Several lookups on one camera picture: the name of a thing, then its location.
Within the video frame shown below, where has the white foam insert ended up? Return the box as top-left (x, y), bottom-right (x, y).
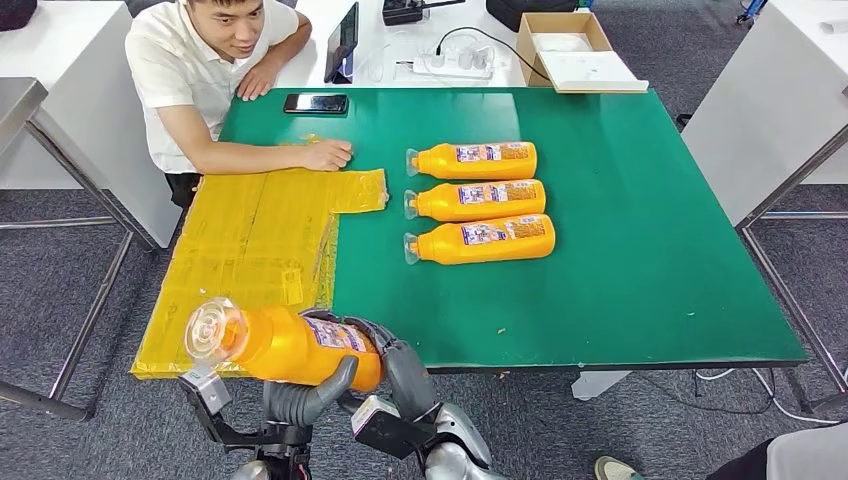
top-left (531, 31), bottom-right (596, 54)

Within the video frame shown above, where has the brown cardboard box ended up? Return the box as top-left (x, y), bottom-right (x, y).
top-left (515, 11), bottom-right (614, 89)

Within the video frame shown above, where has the white box lid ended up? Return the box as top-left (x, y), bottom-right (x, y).
top-left (537, 50), bottom-right (651, 94)

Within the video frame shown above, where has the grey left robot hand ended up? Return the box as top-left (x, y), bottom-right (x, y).
top-left (262, 355), bottom-right (360, 429)

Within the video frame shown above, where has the white power strip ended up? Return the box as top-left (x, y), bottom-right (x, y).
top-left (411, 44), bottom-right (497, 81)

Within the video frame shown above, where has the black power cable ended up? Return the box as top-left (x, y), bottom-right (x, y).
top-left (433, 26), bottom-right (552, 84)

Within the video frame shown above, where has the white floor cable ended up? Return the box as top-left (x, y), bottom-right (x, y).
top-left (695, 367), bottom-right (846, 427)

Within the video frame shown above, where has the orange detergent bottle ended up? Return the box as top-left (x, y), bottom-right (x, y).
top-left (404, 140), bottom-right (539, 181)
top-left (402, 178), bottom-right (548, 223)
top-left (402, 213), bottom-right (558, 267)
top-left (184, 297), bottom-right (386, 393)

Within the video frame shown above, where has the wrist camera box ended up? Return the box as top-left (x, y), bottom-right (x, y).
top-left (177, 367), bottom-right (233, 419)
top-left (349, 395), bottom-right (425, 460)

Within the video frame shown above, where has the white table foot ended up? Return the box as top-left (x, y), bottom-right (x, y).
top-left (570, 369), bottom-right (632, 402)

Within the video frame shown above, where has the person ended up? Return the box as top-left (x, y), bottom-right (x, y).
top-left (124, 0), bottom-right (354, 212)
top-left (594, 423), bottom-right (848, 480)

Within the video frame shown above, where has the black tablet on stand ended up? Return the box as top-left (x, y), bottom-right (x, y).
top-left (323, 1), bottom-right (361, 85)

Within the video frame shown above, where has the yellow taped cardboard sheet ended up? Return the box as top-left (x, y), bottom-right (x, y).
top-left (129, 134), bottom-right (390, 381)

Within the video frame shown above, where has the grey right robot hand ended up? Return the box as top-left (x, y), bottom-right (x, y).
top-left (299, 307), bottom-right (440, 425)

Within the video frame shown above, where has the dark bag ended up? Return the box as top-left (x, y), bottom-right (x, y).
top-left (0, 0), bottom-right (40, 33)

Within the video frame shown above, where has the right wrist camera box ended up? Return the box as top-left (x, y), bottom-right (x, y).
top-left (349, 395), bottom-right (425, 460)

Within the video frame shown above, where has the blue metal rack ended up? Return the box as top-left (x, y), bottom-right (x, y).
top-left (737, 0), bottom-right (771, 26)

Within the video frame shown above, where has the black bag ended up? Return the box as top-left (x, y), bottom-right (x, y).
top-left (485, 0), bottom-right (583, 33)

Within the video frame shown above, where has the steel table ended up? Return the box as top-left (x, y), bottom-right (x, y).
top-left (0, 77), bottom-right (162, 423)

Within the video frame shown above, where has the black smartphone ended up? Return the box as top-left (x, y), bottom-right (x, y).
top-left (283, 93), bottom-right (350, 117)

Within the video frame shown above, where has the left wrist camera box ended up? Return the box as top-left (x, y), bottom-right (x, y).
top-left (177, 367), bottom-right (233, 419)

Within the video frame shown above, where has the white desk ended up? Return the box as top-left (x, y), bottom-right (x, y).
top-left (274, 0), bottom-right (531, 89)
top-left (680, 0), bottom-right (848, 228)
top-left (0, 0), bottom-right (183, 250)

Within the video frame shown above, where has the person's right hand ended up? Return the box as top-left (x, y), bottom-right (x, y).
top-left (301, 139), bottom-right (354, 173)

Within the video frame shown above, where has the black radio with antenna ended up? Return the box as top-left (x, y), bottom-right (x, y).
top-left (382, 0), bottom-right (468, 27)

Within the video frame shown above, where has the person's left hand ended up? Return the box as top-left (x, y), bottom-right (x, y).
top-left (236, 58), bottom-right (280, 103)

